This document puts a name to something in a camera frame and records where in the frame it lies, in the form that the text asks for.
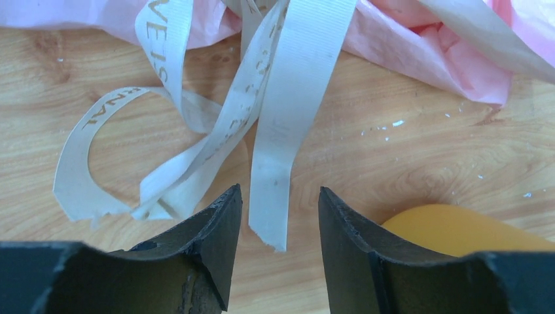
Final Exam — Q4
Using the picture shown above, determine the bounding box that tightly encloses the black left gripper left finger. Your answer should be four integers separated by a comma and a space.
1, 185, 242, 313

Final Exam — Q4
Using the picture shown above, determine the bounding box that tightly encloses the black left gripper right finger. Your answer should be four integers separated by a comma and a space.
318, 187, 554, 313

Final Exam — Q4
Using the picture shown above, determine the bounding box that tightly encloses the pink flower bouquet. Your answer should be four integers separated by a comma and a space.
1, 1, 554, 105

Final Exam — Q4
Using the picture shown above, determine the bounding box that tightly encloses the white printed ribbon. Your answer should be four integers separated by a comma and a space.
52, 0, 555, 253

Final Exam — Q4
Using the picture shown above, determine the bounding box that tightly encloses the yellow cylindrical vase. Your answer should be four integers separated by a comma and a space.
382, 204, 554, 257

